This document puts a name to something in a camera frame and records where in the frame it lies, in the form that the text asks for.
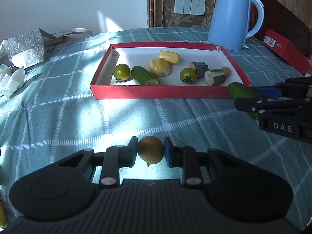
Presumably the green cucumber half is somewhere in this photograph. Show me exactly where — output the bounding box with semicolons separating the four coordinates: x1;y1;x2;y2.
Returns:
227;81;269;121

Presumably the brown round longan fruit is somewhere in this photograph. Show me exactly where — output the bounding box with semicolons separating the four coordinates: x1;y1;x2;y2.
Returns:
137;136;164;166

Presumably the eggplant piece dark skin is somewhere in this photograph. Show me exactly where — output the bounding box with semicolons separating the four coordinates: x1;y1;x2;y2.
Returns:
188;61;209;78

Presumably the red small box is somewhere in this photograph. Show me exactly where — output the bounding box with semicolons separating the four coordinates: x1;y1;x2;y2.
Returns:
262;29;311;76

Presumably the small brown round fruit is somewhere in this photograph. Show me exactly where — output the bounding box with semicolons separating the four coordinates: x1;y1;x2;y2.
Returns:
221;66;231;78

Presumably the checked teal bedspread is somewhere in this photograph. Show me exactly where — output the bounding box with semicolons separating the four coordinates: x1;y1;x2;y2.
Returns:
1;27;311;229

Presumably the green tomato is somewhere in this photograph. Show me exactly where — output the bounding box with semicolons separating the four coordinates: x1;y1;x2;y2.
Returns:
113;63;131;83
179;68;197;85

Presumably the cut cucumber piece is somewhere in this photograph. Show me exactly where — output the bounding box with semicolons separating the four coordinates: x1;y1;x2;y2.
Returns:
131;66;161;86

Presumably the light blue electric kettle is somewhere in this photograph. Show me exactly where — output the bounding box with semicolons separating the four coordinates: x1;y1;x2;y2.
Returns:
208;0;264;51

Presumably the red shallow cardboard tray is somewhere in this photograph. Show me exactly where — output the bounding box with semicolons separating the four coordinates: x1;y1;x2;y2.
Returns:
90;42;251;99

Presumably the yellow starfruit piece in tray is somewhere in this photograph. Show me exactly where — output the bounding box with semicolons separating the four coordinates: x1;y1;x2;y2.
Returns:
158;50;180;65

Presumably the white crumpled tissue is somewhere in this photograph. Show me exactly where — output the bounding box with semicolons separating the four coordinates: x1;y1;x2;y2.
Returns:
1;64;26;98

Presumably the silver patterned gift bag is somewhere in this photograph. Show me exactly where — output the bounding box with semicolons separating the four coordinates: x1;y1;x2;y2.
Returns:
1;28;94;68

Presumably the white wall switch panel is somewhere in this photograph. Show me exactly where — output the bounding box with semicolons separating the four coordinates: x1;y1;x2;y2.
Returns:
174;0;206;16

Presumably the ornate wooden frame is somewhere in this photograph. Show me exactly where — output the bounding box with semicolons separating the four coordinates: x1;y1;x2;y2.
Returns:
148;0;215;28

